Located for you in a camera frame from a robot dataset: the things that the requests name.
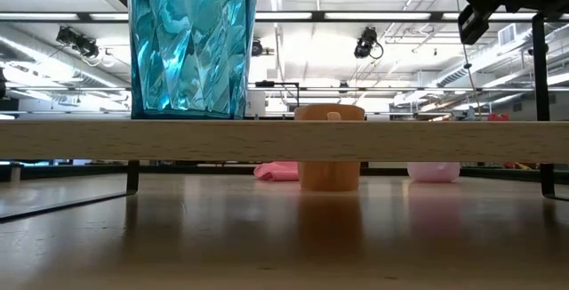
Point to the black metal rig frame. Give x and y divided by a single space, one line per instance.
355 16

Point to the teal faceted plastic cup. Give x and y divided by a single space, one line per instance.
191 45

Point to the pink cloth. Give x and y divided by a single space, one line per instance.
278 171

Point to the black background rig frame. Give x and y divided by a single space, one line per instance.
284 85

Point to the pink bowl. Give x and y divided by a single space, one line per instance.
433 172

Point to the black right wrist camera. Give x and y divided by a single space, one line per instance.
472 25

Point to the orange mug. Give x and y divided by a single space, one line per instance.
329 176

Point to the red background item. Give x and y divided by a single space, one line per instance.
498 117

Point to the black ceiling camera pair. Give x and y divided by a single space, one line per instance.
80 43

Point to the small black ceiling camera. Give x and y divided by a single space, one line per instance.
257 48

